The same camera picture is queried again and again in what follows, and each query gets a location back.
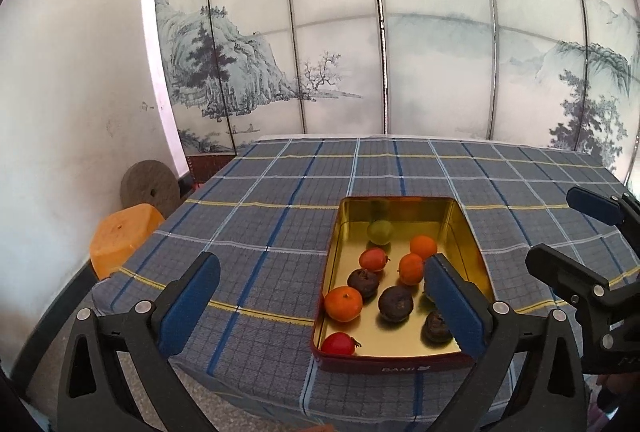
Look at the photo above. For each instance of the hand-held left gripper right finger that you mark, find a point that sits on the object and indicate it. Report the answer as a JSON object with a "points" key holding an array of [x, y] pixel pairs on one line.
{"points": [[452, 307]]}

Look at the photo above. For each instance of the grey round millstone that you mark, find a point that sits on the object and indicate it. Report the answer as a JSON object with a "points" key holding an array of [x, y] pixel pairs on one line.
{"points": [[145, 184]]}

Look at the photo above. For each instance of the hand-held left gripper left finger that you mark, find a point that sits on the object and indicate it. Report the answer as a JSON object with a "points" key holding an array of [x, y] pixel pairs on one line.
{"points": [[192, 307]]}

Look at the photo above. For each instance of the blue plaid tablecloth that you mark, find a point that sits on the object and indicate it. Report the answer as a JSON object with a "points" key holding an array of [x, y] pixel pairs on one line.
{"points": [[250, 222]]}

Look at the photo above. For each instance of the red tomato with stem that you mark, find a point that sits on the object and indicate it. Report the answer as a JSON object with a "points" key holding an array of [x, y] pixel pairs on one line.
{"points": [[373, 259]]}

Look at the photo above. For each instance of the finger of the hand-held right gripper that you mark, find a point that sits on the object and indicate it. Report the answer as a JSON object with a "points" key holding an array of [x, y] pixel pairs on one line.
{"points": [[562, 269], [592, 204]]}

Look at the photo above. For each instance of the gold metal tin tray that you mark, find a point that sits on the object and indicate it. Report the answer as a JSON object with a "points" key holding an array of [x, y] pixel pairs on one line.
{"points": [[395, 339]]}

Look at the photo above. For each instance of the landscape painted folding screen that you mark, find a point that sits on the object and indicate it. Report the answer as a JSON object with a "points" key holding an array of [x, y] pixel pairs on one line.
{"points": [[425, 61]]}

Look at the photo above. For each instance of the large orange mandarin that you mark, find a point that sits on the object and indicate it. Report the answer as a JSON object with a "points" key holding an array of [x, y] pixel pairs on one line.
{"points": [[343, 304]]}

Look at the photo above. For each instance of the small red tomato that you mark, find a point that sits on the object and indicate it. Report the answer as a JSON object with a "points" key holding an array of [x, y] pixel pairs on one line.
{"points": [[339, 344]]}

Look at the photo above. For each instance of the orange plastic stool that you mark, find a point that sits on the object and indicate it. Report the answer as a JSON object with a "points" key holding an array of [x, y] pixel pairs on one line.
{"points": [[120, 237]]}

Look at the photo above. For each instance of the green round fruit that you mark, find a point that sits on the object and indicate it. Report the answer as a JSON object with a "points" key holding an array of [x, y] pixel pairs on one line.
{"points": [[380, 232]]}

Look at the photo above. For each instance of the dark wrinkled passion fruit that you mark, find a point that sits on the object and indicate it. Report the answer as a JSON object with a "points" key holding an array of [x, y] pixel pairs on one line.
{"points": [[363, 283], [395, 304], [435, 327]]}

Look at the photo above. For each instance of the small orange mandarin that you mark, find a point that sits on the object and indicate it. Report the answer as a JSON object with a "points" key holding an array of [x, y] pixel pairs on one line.
{"points": [[423, 247], [411, 269]]}

